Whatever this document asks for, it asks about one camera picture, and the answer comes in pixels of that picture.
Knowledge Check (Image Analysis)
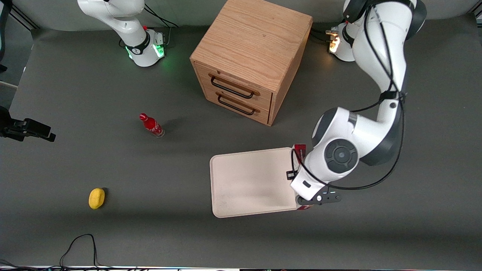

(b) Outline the cream white plastic tray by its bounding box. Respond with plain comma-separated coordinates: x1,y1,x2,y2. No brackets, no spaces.
210,147,302,218

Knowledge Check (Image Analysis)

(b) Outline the wooden drawer front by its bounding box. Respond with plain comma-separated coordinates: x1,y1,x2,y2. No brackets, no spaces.
203,81,272,126
194,62,273,111

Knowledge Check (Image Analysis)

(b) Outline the wooden drawer cabinet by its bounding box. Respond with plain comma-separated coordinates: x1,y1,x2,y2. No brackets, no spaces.
190,0,313,126

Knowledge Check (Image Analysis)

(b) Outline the red soda bottle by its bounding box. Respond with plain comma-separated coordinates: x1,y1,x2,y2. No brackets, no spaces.
139,113,165,138

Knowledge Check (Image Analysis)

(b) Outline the yellow lemon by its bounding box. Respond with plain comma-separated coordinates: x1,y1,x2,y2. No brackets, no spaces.
88,188,105,210

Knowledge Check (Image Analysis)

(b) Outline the black stand leg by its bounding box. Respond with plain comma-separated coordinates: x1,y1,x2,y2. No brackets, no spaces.
0,0,12,73

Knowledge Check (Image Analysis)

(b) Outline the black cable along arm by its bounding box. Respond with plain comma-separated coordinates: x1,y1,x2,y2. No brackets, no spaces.
286,0,407,190

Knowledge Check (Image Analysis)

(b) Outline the black metal drawer handle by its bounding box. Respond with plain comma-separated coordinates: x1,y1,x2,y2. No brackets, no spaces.
209,73,260,99
217,91,260,116

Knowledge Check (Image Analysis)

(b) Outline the black looped floor cable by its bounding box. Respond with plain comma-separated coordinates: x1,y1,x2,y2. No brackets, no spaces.
59,234,111,270

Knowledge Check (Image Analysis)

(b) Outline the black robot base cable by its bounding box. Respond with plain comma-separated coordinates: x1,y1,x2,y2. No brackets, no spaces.
143,4,178,46

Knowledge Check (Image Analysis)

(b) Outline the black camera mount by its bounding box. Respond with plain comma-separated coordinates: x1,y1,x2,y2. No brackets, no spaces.
0,107,56,142

